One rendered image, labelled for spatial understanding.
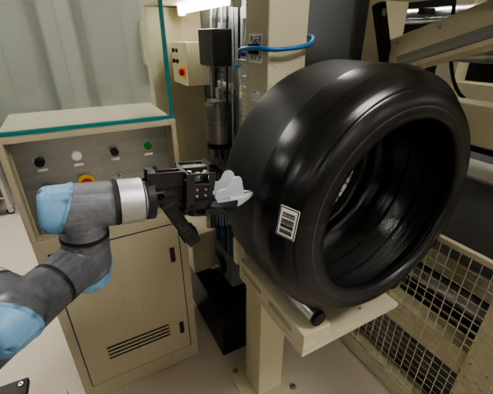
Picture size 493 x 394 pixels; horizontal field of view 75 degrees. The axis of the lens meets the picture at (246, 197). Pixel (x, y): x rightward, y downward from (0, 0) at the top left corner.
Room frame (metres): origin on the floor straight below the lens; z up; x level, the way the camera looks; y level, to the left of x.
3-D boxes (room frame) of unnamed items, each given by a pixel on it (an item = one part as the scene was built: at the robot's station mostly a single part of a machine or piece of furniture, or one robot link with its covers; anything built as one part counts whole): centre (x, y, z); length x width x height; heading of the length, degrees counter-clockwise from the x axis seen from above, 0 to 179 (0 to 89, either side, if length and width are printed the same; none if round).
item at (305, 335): (0.74, -0.10, 0.84); 0.36 x 0.09 x 0.06; 28
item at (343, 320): (0.80, -0.22, 0.80); 0.37 x 0.36 x 0.02; 118
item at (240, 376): (1.02, -0.08, 0.01); 0.27 x 0.27 x 0.02; 28
